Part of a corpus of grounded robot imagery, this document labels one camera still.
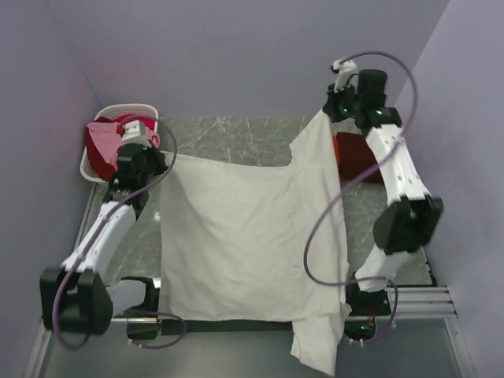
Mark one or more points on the red t-shirt in basket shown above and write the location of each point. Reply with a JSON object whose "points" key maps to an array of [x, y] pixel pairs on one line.
{"points": [[102, 141]]}

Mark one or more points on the white plastic laundry basket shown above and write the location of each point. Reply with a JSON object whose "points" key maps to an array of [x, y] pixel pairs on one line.
{"points": [[112, 112]]}

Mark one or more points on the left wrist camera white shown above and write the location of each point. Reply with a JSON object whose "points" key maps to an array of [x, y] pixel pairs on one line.
{"points": [[134, 132]]}

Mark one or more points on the black base beam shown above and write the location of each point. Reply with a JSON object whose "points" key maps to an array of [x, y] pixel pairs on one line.
{"points": [[361, 324]]}

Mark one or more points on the pink t-shirt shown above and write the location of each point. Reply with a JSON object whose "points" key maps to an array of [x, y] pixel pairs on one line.
{"points": [[149, 123]]}

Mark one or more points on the aluminium frame rail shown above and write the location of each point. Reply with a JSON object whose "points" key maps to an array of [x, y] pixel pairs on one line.
{"points": [[426, 343]]}

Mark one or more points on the cream white t-shirt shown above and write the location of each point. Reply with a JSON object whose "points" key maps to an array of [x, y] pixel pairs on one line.
{"points": [[251, 243]]}

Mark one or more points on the folded maroon t-shirt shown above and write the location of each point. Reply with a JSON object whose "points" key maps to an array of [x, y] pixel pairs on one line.
{"points": [[355, 155]]}

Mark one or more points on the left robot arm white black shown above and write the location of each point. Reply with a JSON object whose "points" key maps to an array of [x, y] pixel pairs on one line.
{"points": [[74, 297]]}

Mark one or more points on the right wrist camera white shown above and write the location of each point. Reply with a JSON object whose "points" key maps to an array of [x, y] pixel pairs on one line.
{"points": [[344, 69]]}

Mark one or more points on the folded orange t-shirt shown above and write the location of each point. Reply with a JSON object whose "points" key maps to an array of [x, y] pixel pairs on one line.
{"points": [[336, 148]]}

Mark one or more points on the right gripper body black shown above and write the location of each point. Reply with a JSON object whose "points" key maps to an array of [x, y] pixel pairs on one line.
{"points": [[342, 104]]}

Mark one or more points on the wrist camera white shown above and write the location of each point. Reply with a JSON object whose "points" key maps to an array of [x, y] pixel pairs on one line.
{"points": [[344, 69], [134, 132]]}

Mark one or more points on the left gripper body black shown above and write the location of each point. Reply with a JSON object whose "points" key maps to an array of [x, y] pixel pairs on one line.
{"points": [[154, 165]]}

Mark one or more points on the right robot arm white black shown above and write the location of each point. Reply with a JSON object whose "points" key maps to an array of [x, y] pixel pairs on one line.
{"points": [[412, 213]]}

